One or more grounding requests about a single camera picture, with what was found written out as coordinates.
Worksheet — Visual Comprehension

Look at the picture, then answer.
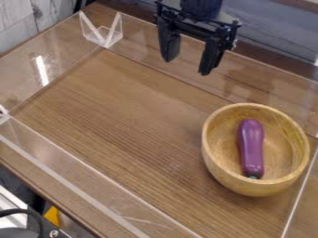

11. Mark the clear acrylic corner bracket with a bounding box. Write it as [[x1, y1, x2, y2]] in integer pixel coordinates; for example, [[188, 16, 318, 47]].
[[79, 12, 124, 48]]

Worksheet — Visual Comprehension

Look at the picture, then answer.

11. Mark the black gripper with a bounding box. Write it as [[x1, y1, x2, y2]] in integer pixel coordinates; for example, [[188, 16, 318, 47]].
[[156, 0, 242, 75]]

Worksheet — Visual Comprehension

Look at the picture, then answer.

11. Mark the brown wooden bowl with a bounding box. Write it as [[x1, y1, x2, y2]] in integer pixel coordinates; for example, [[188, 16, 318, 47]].
[[202, 103, 311, 197]]

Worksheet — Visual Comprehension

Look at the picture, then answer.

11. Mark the purple toy eggplant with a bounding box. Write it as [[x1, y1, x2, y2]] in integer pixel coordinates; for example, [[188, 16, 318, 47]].
[[238, 119, 265, 179]]

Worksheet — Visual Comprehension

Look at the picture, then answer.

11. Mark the yellow tag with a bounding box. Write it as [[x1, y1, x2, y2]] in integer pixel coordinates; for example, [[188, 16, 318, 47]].
[[45, 206, 62, 227]]

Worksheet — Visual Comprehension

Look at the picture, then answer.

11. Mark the black cable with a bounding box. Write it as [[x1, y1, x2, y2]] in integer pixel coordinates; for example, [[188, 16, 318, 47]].
[[0, 208, 46, 238]]

